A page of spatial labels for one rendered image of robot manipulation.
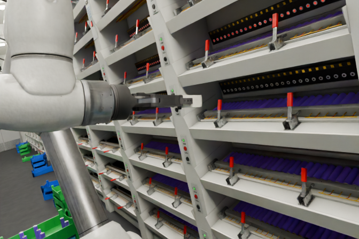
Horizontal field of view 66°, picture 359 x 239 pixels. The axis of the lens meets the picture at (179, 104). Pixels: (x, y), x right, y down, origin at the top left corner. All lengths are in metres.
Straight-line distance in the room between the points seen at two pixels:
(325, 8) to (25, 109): 0.73
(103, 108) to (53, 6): 0.20
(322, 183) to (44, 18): 0.74
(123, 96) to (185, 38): 0.57
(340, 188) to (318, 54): 0.34
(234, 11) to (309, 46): 0.46
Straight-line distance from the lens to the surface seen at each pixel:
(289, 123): 0.73
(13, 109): 0.51
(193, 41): 1.10
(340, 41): 0.64
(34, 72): 0.51
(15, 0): 0.56
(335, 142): 0.69
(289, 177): 0.88
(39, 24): 0.53
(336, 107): 0.74
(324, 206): 0.80
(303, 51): 0.67
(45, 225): 1.71
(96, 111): 0.54
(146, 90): 1.28
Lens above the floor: 0.93
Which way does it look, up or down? 5 degrees down
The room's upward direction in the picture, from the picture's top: 12 degrees counter-clockwise
